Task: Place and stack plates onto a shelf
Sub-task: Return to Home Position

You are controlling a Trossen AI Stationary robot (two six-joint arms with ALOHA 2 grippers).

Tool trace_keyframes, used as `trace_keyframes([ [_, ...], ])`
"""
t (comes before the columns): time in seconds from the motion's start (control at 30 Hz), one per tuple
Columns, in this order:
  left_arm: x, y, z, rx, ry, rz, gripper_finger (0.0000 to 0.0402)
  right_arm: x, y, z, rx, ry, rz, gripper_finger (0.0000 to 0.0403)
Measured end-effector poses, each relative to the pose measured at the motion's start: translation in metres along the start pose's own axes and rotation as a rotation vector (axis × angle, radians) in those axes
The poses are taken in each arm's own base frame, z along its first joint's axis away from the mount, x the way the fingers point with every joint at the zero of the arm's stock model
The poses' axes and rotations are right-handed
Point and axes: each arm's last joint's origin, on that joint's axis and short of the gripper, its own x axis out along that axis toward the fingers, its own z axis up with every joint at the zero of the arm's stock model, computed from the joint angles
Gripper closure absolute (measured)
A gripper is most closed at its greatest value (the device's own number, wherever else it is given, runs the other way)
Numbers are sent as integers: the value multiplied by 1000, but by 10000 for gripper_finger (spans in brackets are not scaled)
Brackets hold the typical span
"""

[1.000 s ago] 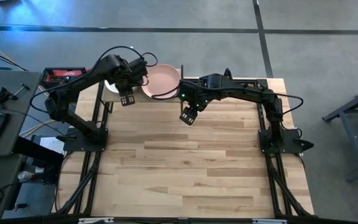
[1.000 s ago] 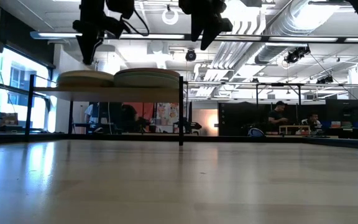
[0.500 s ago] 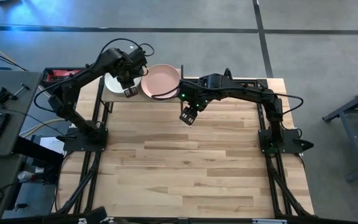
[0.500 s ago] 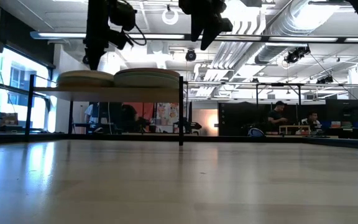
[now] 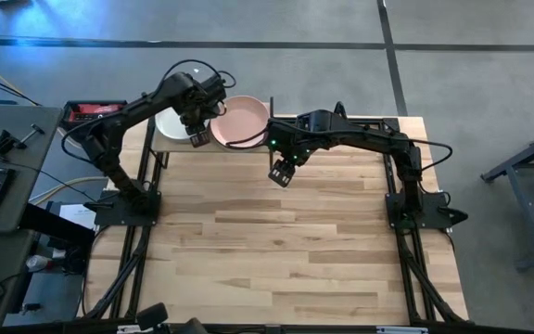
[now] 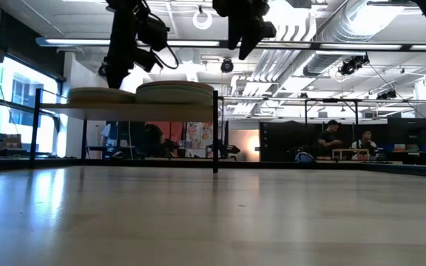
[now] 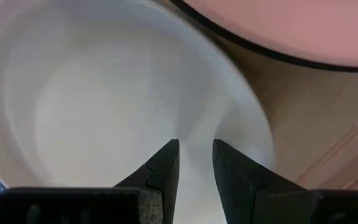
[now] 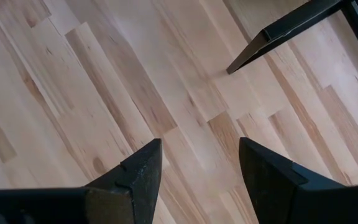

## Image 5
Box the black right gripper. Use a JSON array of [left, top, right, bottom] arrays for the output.
[[267, 121, 313, 188]]

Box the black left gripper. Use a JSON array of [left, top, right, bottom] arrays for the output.
[[179, 95, 225, 148]]

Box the white plate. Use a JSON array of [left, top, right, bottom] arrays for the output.
[[154, 105, 212, 142]]

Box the pink plate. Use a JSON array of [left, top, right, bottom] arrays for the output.
[[210, 95, 271, 150]]

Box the white paper sheet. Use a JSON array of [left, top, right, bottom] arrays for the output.
[[57, 202, 97, 231]]

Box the grey desk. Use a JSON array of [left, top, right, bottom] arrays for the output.
[[0, 105, 64, 328]]

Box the black clamp tool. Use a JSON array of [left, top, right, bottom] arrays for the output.
[[0, 122, 45, 159]]

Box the white red bottle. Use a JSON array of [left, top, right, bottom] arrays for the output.
[[24, 253, 56, 274]]

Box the dark metal stand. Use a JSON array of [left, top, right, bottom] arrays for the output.
[[479, 120, 534, 273]]

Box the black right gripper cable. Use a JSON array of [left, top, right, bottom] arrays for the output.
[[223, 127, 271, 150]]

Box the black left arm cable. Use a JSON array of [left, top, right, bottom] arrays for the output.
[[159, 58, 238, 92]]

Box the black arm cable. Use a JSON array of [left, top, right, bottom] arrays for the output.
[[413, 137, 454, 173], [159, 58, 238, 92]]

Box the black aluminium table frame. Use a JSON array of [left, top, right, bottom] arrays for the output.
[[75, 114, 473, 334]]

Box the beige hose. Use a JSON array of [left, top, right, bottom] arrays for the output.
[[29, 174, 110, 206]]

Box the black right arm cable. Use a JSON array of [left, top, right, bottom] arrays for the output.
[[413, 137, 454, 173]]

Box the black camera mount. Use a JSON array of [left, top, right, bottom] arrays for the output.
[[173, 316, 209, 334]]

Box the black table camera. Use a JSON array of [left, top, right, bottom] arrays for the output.
[[135, 302, 171, 332]]

